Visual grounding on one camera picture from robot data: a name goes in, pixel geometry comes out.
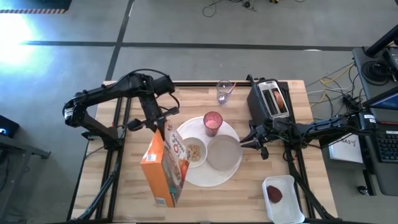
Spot round white woven placemat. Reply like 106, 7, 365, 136
176, 116, 244, 188

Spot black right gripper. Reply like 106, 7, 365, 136
238, 119, 295, 150

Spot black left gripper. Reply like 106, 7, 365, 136
136, 106, 180, 142

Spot beige round plate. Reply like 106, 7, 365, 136
206, 134, 243, 172

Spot loose black floor cable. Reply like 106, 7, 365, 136
201, 0, 307, 18

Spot grey side desk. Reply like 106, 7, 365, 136
353, 46, 398, 197

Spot white plastic bin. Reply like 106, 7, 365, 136
261, 175, 305, 224

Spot open laptop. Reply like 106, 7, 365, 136
362, 86, 398, 124

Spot cereal pieces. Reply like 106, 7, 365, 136
187, 144, 201, 162

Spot clear plastic tumbler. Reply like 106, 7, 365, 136
216, 80, 236, 106

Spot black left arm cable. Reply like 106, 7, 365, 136
154, 91, 182, 113

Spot toast slice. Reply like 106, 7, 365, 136
272, 90, 285, 110

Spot white ceramic bowl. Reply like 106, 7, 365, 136
182, 137, 208, 169

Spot hazard striped floor mat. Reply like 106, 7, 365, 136
0, 0, 73, 14

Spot tangled floor cables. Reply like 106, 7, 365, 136
306, 62, 364, 114

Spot white paper sheet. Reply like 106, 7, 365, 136
328, 133, 364, 164

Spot pumpkin cereal box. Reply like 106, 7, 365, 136
140, 119, 190, 208

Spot black toaster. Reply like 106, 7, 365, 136
247, 78, 293, 127

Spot black aluminium table frame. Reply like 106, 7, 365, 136
67, 74, 338, 223

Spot black computer keyboard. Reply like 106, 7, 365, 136
375, 130, 398, 164

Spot black electronics box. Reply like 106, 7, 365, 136
0, 114, 20, 139

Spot dark red fruit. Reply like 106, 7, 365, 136
266, 185, 284, 204

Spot red faceted plastic tumbler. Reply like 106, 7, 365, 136
203, 111, 224, 138

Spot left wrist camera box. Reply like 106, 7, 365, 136
127, 119, 144, 132

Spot coiled black cable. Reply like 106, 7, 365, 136
361, 60, 391, 83

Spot grey metal stand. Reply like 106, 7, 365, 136
0, 133, 52, 218

